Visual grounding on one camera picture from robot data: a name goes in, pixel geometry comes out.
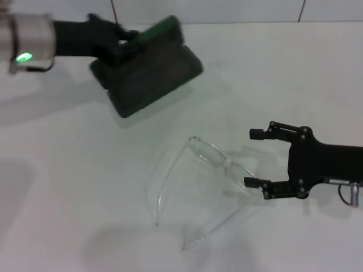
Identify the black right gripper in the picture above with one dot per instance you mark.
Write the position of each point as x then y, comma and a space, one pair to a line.
326, 164

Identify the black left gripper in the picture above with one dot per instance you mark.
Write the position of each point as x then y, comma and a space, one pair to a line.
82, 37

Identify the green glasses case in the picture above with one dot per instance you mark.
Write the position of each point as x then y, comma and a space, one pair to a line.
153, 76

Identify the clear white glasses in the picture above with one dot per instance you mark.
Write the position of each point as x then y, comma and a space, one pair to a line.
224, 164

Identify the translucent right wrist connector stub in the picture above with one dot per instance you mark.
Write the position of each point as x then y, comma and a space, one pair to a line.
354, 195

